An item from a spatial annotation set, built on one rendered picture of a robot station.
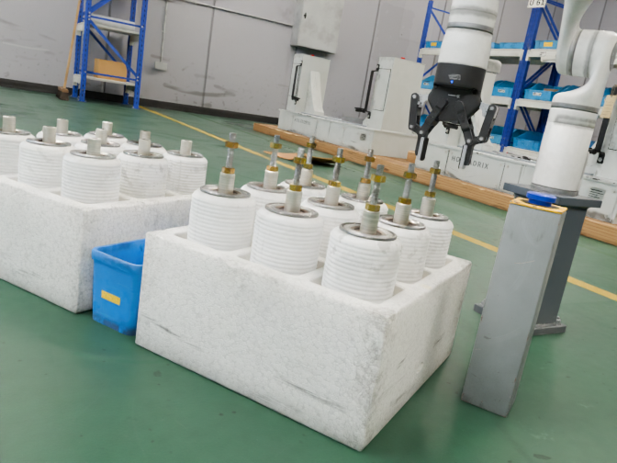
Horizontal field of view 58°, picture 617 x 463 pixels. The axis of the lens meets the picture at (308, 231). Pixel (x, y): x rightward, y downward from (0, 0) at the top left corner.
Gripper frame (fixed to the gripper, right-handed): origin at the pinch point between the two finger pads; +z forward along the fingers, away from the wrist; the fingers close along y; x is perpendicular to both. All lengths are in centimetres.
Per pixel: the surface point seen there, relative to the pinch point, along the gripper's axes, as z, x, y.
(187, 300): 24.6, -31.2, -22.9
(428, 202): 7.7, -1.1, -0.4
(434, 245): 13.8, -3.4, 2.8
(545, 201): 2.9, -6.4, 17.4
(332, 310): 18.4, -31.4, -0.6
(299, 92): -6, 384, -253
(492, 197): 32, 228, -30
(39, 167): 14, -27, -63
